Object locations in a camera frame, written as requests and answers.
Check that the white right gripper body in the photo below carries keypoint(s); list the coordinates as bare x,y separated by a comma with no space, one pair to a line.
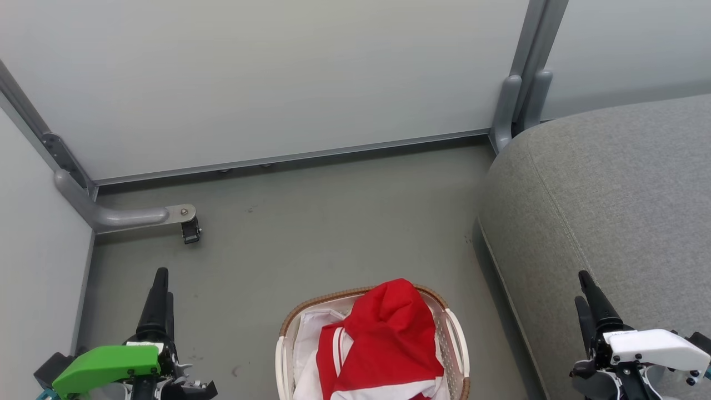
650,347

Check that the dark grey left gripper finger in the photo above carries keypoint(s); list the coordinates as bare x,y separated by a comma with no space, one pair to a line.
170,316
154,311

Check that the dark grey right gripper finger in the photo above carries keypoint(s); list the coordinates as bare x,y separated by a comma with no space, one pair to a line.
584,319
602,314

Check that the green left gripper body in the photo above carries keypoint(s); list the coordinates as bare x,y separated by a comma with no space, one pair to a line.
105,364

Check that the red and white shirt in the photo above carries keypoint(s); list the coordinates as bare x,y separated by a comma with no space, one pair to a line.
389,333

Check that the grey fabric sofa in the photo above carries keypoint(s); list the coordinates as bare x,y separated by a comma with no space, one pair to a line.
611,194

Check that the black caster wheel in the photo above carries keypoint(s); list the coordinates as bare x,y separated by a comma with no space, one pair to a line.
191,231

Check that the long grey tube partition foot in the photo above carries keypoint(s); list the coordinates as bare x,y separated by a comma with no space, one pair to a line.
111,215

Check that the white plastic laundry basket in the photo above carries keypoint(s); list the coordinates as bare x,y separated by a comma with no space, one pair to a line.
456,344

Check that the white cloth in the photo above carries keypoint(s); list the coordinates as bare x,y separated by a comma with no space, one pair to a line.
311,344

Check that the short grey partition foot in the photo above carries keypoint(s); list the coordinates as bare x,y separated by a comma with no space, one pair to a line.
537,100
504,111

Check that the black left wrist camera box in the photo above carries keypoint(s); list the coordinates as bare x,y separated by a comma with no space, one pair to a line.
51,369

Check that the grey corner partition post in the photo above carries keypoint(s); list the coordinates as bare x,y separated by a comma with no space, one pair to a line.
55,150

